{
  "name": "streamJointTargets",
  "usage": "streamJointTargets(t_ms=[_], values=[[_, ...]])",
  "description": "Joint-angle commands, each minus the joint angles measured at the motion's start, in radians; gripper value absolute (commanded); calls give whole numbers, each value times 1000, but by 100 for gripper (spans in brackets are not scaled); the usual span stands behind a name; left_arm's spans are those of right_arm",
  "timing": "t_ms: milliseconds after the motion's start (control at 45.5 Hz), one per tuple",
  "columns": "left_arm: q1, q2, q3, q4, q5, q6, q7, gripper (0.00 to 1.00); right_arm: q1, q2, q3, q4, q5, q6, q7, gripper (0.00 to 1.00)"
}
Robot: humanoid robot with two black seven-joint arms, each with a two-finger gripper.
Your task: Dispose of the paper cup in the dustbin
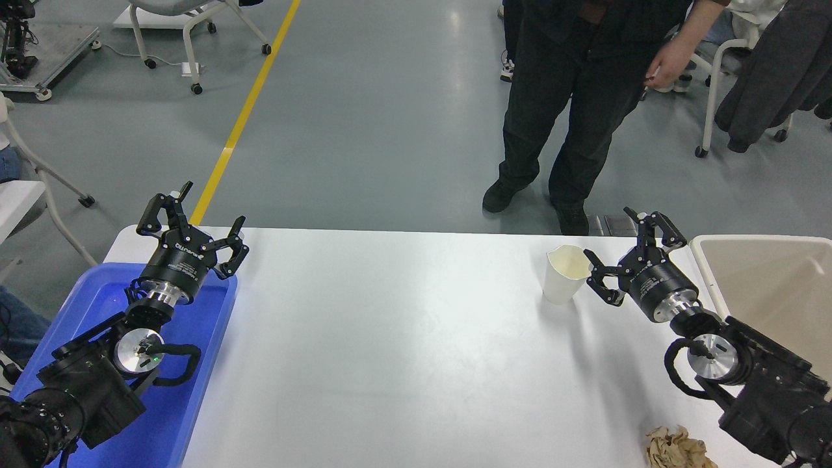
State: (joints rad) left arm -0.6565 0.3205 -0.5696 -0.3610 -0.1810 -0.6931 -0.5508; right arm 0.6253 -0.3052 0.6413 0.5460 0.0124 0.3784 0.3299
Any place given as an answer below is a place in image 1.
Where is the blue plastic tray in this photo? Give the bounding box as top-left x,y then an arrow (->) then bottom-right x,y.
10,262 -> 239,468

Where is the white flat board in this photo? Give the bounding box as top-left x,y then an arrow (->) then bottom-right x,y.
113,4 -> 216,31

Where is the white floor cable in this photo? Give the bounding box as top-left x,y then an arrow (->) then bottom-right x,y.
101,42 -> 186,68

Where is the white paper cup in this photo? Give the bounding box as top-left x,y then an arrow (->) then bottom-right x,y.
543,244 -> 593,306

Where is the crumpled tan paper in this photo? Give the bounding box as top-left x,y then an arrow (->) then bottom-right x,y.
645,425 -> 719,468

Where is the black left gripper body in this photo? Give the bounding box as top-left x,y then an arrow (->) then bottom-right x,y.
138,226 -> 220,301

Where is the dark grey jacket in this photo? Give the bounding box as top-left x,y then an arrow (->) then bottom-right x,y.
715,0 -> 832,154

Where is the white wheeled chair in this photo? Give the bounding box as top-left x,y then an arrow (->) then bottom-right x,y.
128,0 -> 272,96
0,91 -> 98,268
688,29 -> 795,159

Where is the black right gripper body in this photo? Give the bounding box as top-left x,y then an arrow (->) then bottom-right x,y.
623,249 -> 697,322

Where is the person's left hand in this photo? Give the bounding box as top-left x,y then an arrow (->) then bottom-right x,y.
645,36 -> 699,90

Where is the metal floor plate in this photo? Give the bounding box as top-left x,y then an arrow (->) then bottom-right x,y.
588,214 -> 641,236

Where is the black equipment stand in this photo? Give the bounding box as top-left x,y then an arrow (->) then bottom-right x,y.
0,0 -> 38,80

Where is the large pale bin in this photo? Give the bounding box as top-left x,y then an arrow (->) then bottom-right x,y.
689,234 -> 832,391

